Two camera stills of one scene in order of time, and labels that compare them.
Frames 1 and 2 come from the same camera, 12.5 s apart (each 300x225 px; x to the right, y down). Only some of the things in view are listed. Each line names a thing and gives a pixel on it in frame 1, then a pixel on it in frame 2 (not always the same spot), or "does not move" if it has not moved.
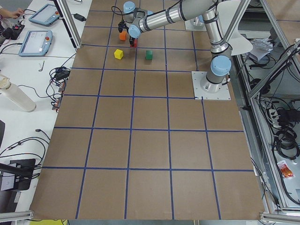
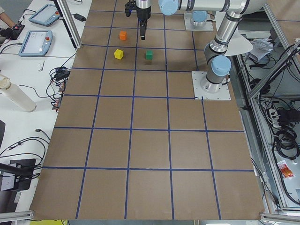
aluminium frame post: (66, 15) does not move
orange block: (122, 35) does not move
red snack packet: (285, 169) does not move
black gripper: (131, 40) -> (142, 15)
